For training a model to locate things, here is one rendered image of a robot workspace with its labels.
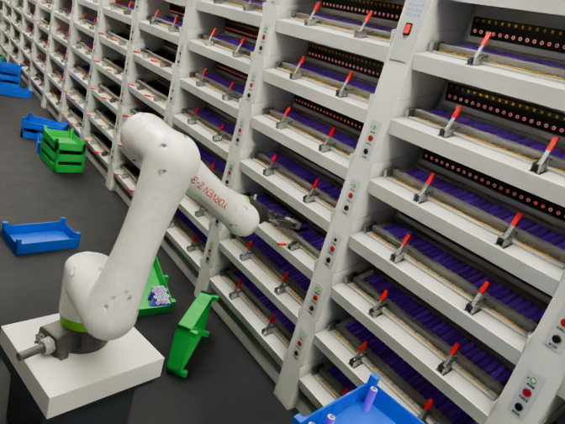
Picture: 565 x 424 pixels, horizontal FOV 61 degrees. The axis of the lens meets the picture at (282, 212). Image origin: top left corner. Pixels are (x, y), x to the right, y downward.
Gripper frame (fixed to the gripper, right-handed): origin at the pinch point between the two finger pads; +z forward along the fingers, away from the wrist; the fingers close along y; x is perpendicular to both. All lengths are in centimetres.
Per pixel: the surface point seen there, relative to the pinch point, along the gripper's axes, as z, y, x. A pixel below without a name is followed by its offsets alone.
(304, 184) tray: -1.8, 1.6, -15.5
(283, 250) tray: -2.4, -4.7, 9.9
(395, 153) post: -6, -33, -40
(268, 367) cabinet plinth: 12, -13, 57
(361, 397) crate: -26, -73, 19
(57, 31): -4, 385, -14
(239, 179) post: -3.3, 37.5, -2.2
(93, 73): -5, 247, -2
